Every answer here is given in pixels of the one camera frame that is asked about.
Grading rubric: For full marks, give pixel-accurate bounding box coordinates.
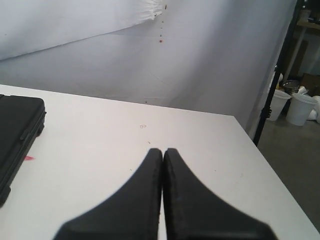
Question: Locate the white bucket right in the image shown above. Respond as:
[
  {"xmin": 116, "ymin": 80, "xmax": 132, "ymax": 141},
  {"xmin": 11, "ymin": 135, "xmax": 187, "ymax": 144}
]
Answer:
[{"xmin": 285, "ymin": 93, "xmax": 318, "ymax": 127}]

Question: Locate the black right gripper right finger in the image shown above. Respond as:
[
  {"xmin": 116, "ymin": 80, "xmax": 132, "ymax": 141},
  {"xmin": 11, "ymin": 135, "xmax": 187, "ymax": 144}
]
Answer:
[{"xmin": 162, "ymin": 148, "xmax": 277, "ymax": 240}]

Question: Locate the white bucket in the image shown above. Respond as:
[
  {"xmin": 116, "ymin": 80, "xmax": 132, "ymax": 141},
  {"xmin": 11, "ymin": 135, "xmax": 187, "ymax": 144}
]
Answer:
[
  {"xmin": 267, "ymin": 89, "xmax": 291, "ymax": 122},
  {"xmin": 285, "ymin": 93, "xmax": 318, "ymax": 127}
]

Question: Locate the metal pot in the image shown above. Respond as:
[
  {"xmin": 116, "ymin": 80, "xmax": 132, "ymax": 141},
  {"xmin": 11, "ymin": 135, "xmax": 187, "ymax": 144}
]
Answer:
[{"xmin": 282, "ymin": 80, "xmax": 300, "ymax": 95}]

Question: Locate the cardboard box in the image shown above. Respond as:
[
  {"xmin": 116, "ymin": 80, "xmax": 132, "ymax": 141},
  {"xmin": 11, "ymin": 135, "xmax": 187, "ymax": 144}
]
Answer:
[{"xmin": 301, "ymin": 73, "xmax": 320, "ymax": 97}]

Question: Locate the white backdrop cloth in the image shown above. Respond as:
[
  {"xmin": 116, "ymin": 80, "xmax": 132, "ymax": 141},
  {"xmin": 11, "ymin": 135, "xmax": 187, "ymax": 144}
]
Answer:
[{"xmin": 0, "ymin": 0, "xmax": 296, "ymax": 126}]

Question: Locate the black plastic carrying case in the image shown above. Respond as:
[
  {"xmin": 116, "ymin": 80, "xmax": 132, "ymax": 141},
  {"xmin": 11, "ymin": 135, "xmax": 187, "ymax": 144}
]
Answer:
[{"xmin": 0, "ymin": 94, "xmax": 46, "ymax": 206}]

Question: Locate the black backdrop stand pole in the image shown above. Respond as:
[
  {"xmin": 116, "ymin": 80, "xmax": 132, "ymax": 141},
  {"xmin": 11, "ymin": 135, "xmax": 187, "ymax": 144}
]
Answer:
[{"xmin": 252, "ymin": 0, "xmax": 305, "ymax": 147}]

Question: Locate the white bucket left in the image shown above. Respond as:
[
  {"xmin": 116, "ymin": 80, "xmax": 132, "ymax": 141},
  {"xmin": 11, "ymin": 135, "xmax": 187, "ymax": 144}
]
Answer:
[{"xmin": 267, "ymin": 89, "xmax": 291, "ymax": 122}]

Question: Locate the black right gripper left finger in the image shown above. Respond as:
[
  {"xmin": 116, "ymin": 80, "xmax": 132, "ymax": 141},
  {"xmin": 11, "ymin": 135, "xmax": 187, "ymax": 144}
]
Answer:
[{"xmin": 54, "ymin": 148, "xmax": 163, "ymax": 240}]

